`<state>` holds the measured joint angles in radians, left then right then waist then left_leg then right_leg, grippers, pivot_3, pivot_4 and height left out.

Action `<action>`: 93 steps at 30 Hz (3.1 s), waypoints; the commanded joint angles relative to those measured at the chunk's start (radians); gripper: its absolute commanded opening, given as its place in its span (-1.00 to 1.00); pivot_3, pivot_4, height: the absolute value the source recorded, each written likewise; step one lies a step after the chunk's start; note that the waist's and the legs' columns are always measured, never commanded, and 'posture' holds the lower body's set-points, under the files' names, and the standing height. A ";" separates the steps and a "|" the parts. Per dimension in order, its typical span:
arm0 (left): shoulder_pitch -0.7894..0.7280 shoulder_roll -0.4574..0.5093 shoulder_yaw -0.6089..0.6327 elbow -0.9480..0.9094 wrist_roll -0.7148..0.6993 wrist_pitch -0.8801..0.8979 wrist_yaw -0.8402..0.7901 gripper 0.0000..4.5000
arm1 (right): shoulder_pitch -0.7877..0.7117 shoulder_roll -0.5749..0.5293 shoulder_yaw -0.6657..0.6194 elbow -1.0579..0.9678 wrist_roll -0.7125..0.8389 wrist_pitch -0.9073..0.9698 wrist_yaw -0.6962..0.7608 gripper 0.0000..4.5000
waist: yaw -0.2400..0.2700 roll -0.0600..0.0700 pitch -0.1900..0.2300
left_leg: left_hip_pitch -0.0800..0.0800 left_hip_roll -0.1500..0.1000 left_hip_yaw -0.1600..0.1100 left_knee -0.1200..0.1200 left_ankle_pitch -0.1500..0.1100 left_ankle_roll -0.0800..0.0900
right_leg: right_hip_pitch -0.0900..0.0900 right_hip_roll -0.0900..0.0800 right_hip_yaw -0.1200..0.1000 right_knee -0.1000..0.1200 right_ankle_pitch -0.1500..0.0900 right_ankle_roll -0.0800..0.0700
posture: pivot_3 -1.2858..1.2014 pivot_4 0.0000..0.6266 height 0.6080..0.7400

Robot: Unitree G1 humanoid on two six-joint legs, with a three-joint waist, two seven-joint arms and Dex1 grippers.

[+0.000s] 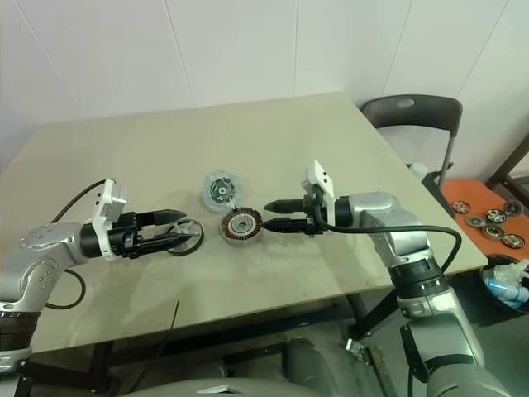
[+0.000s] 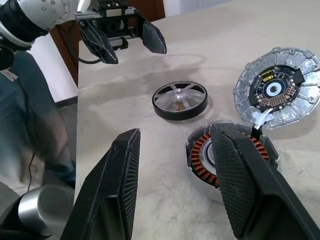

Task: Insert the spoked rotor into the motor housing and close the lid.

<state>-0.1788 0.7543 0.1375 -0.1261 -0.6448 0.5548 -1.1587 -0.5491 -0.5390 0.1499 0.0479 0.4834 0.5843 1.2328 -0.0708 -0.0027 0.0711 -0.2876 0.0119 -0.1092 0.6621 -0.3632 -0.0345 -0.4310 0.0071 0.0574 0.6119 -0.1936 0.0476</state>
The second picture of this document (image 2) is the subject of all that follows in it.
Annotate blue denim trousers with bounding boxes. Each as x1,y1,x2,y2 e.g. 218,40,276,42
0,49,77,198

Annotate silver round robot joint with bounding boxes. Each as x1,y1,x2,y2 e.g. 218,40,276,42
17,183,76,237

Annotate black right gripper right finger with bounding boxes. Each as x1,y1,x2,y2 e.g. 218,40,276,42
210,124,320,240

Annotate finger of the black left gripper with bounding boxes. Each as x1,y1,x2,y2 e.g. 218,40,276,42
79,19,120,65
136,12,168,55

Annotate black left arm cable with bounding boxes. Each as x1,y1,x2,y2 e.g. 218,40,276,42
67,22,103,65

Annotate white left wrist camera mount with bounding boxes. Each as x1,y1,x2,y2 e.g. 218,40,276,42
76,0,93,13

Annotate silver end cap circuit board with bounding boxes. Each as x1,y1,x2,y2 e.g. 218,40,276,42
232,46,320,131

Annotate silver stator copper windings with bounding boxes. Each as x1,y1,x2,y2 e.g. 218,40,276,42
184,119,280,203

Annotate black ring silver spoked rotor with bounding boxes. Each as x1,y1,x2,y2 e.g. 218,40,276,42
151,79,209,123

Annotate brown wooden cabinet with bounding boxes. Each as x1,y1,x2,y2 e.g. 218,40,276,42
48,0,166,88

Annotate white wire lead black plug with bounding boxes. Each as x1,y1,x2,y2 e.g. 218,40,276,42
250,109,275,140

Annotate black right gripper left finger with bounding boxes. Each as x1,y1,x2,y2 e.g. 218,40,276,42
60,128,142,240

